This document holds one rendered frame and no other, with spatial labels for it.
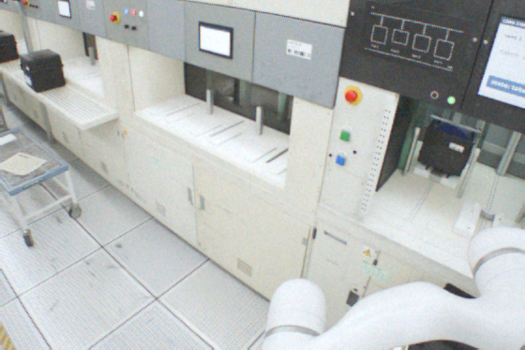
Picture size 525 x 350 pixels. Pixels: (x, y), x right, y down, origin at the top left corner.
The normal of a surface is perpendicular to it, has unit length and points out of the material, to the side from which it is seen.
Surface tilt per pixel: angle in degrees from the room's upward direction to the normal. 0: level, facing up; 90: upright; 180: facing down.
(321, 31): 90
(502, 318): 38
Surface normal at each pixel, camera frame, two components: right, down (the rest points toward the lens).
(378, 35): -0.63, 0.37
